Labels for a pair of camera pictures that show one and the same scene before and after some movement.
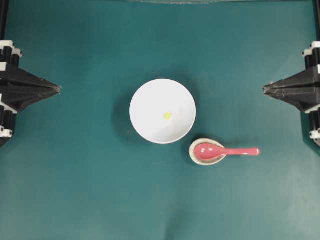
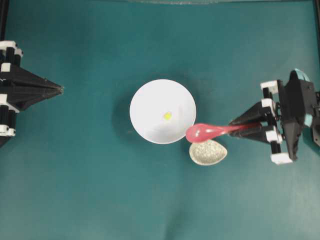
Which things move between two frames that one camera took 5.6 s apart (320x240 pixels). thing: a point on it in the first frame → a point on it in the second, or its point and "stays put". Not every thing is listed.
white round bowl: (162, 111) stays put
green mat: (76, 168) stays put
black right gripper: (304, 99) → (259, 114)
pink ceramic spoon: (210, 152) → (199, 133)
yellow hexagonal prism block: (167, 115) stays put
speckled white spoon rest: (207, 162) stays put
